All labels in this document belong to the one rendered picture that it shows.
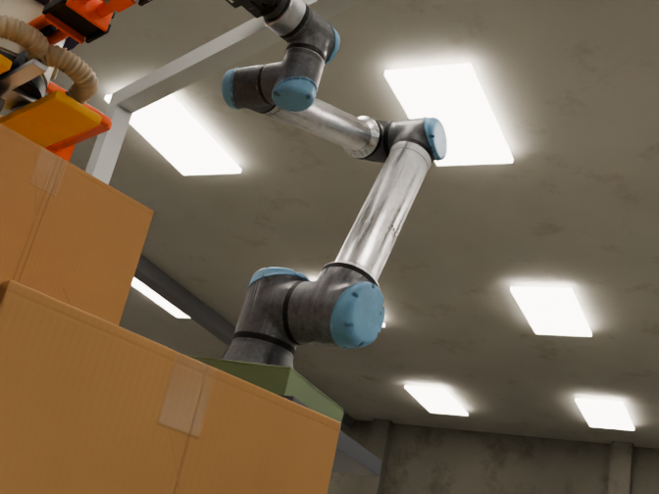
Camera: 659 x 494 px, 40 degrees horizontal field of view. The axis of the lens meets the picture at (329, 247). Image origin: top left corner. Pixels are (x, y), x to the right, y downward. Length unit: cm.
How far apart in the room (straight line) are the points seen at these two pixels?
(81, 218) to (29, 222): 9
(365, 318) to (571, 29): 403
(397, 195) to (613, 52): 388
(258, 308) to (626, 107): 467
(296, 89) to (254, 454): 116
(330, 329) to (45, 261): 77
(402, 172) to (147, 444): 158
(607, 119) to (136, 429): 595
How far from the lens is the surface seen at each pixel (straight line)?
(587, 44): 597
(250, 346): 210
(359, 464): 213
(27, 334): 80
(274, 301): 212
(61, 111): 177
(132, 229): 158
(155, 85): 558
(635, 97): 641
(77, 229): 152
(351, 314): 201
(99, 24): 168
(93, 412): 82
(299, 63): 199
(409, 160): 236
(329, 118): 228
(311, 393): 202
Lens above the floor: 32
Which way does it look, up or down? 23 degrees up
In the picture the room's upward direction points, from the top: 12 degrees clockwise
